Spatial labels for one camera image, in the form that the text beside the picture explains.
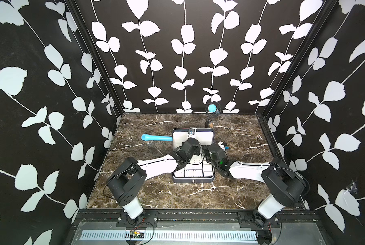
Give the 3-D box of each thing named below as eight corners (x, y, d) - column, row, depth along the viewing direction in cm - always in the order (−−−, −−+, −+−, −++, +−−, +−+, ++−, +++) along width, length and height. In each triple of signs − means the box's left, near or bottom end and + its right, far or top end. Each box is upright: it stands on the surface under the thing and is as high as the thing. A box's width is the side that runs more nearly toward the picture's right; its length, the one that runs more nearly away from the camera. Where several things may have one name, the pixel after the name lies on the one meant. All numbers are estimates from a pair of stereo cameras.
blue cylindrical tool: (142, 141, 106) (140, 138, 103) (143, 138, 108) (141, 134, 105) (172, 142, 106) (171, 138, 103) (172, 138, 108) (172, 134, 105)
